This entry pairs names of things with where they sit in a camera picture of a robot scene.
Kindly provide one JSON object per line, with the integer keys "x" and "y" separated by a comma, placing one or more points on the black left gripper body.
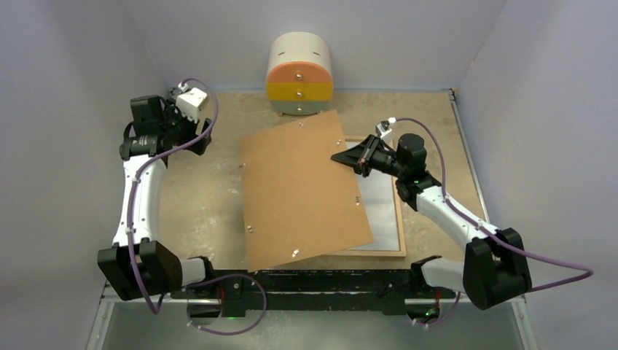
{"x": 180, "y": 128}

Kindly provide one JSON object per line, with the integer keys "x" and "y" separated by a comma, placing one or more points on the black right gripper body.
{"x": 380, "y": 160}

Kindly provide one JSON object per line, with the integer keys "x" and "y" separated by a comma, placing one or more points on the brown hardboard backing board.
{"x": 297, "y": 202}

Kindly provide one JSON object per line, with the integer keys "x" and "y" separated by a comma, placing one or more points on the wooden picture frame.
{"x": 401, "y": 253}

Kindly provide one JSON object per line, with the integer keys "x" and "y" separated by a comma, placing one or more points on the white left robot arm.
{"x": 137, "y": 263}

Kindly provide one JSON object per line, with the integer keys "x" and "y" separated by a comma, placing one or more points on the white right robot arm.
{"x": 494, "y": 268}

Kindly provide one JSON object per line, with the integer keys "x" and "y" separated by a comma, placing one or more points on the round three-drawer mini cabinet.
{"x": 299, "y": 78}

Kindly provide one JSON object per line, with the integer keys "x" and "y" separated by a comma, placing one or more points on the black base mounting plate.
{"x": 392, "y": 292}

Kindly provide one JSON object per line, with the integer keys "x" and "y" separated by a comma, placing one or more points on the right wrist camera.
{"x": 383, "y": 130}

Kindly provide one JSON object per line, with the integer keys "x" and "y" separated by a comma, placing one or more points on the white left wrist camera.
{"x": 191, "y": 103}

